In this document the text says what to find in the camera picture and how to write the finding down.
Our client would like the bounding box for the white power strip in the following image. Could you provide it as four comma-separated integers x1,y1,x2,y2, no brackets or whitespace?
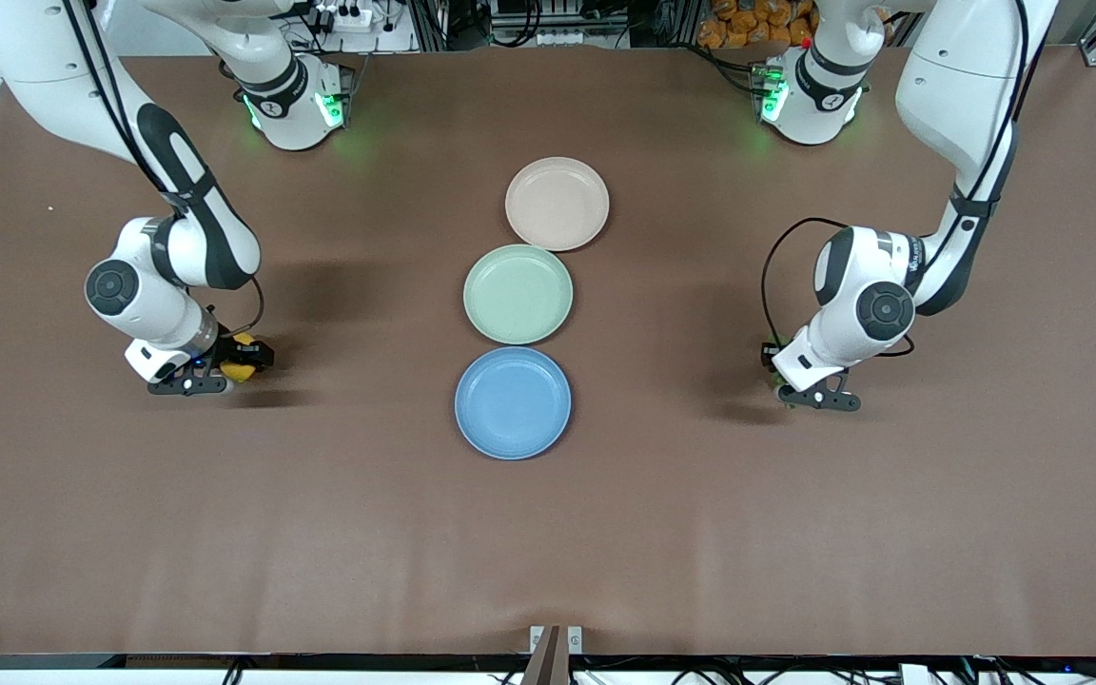
305,3,380,35

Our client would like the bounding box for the beige round plate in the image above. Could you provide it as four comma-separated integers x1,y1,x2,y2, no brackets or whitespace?
505,157,611,253

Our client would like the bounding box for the blue round plate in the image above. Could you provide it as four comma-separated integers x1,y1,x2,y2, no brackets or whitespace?
454,346,573,461

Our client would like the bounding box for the metal bracket at table edge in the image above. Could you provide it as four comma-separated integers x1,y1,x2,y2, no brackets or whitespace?
521,625,585,685

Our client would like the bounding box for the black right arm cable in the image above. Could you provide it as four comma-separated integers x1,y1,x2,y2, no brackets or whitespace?
63,0,266,336

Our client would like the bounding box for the bag of orange fruit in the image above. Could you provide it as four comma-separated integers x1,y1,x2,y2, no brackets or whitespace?
697,0,820,50

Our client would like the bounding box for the green round plate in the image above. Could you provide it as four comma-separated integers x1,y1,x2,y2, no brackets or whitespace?
463,245,575,345

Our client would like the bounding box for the yellow lemon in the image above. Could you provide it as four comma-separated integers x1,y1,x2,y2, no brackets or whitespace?
227,333,261,383

